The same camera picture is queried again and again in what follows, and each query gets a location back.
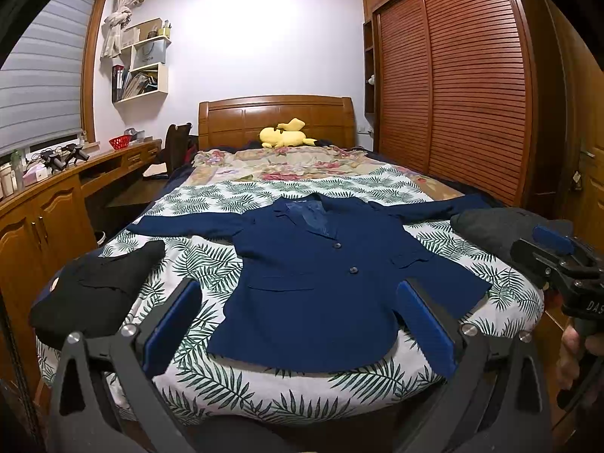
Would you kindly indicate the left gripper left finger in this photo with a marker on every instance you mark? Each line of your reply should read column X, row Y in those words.
column 163, row 330

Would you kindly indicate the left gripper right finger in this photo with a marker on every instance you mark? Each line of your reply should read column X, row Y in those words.
column 435, row 331

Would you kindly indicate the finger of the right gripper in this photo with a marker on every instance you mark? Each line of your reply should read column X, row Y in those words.
column 553, row 241

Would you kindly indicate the navy blue blazer jacket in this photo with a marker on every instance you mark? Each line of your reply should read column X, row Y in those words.
column 318, row 292

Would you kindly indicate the person's right hand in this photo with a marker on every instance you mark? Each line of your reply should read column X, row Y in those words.
column 571, row 349

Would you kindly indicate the grey folded garment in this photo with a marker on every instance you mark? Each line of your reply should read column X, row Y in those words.
column 495, row 230

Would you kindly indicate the black folded garment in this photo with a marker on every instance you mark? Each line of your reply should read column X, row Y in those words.
column 93, row 295

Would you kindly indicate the palm leaf bedsheet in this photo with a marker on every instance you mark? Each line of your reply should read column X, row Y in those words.
column 197, row 384

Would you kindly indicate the wooden room door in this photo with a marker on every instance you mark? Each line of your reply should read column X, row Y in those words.
column 582, row 177

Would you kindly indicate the long wooden desk cabinet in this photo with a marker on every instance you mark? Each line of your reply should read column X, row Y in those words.
column 47, row 225

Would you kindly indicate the dark wooden chair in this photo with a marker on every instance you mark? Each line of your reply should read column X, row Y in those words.
column 176, row 146

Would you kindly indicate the floral blanket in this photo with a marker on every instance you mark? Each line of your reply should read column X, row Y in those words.
column 327, row 168

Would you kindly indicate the wooden louvered wardrobe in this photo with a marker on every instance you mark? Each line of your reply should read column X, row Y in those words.
column 470, row 91

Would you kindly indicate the wooden headboard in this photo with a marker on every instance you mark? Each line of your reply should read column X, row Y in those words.
column 235, row 122

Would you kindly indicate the yellow plush toy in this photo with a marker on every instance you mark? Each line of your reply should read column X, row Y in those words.
column 285, row 135

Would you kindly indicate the grey window blind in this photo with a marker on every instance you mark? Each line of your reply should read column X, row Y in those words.
column 41, row 78

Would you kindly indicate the white wall shelf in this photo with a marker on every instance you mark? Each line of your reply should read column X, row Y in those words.
column 142, row 69

